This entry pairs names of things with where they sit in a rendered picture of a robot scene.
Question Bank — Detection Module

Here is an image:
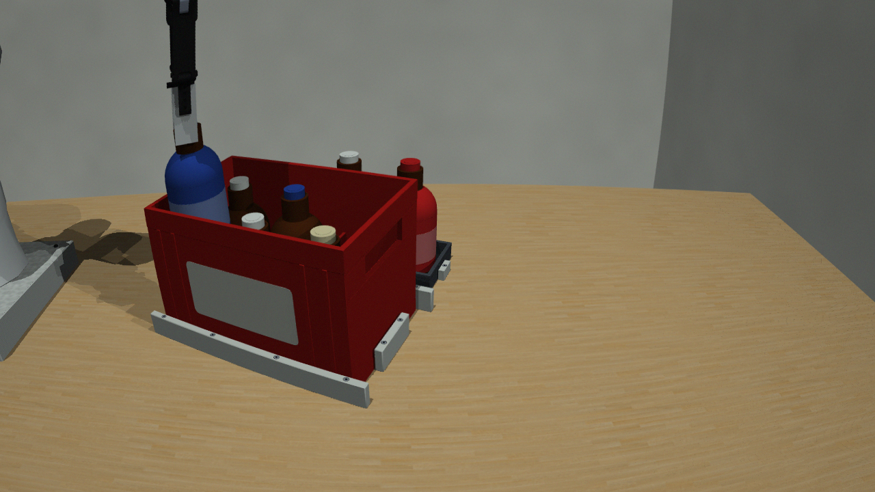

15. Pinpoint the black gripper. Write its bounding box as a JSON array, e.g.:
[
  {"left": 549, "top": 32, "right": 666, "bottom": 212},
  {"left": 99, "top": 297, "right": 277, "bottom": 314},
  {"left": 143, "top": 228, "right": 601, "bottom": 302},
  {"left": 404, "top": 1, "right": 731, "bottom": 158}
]
[{"left": 165, "top": 0, "right": 198, "bottom": 146}]

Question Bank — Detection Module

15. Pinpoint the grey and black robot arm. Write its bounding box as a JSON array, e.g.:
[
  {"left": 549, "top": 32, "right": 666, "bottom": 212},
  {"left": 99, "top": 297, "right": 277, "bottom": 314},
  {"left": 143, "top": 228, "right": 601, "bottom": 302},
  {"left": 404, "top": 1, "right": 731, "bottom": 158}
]
[{"left": 0, "top": 181, "right": 29, "bottom": 287}]

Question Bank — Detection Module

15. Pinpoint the brown bottle with white cap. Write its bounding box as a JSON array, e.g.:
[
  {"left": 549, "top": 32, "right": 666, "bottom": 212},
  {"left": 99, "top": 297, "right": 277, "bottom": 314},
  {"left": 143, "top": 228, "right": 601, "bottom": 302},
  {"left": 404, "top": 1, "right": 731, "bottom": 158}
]
[
  {"left": 228, "top": 176, "right": 271, "bottom": 232},
  {"left": 240, "top": 213, "right": 269, "bottom": 232}
]

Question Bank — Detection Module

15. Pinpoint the brown bottle with blue cap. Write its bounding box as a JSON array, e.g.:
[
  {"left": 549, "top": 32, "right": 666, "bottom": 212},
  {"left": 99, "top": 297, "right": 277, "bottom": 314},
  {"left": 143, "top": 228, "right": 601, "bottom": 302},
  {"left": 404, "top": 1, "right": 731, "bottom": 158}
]
[{"left": 270, "top": 184, "right": 323, "bottom": 240}]

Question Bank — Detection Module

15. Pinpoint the blue bottle with light blue label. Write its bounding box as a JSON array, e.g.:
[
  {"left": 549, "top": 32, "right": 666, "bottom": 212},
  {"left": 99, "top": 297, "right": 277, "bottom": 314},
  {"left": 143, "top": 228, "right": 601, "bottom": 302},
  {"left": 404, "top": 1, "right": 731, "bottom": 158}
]
[{"left": 165, "top": 122, "right": 230, "bottom": 224}]

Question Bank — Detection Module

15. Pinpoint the brown glass bottle with cream cap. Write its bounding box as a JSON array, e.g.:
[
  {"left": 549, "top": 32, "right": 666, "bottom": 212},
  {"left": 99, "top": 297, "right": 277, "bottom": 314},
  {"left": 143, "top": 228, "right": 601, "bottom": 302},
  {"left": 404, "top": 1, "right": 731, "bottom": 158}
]
[{"left": 308, "top": 225, "right": 340, "bottom": 247}]

